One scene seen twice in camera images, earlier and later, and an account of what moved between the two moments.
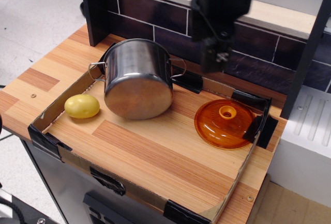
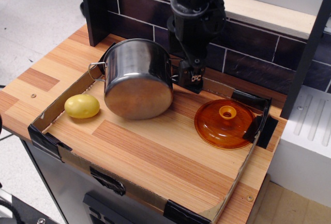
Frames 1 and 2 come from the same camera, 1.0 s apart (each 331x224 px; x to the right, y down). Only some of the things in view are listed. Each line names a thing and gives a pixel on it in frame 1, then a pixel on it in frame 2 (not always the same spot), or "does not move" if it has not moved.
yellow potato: (81, 106) does not move
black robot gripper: (221, 0) -> (196, 18)
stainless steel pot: (138, 78) does not move
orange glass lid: (221, 124) does not move
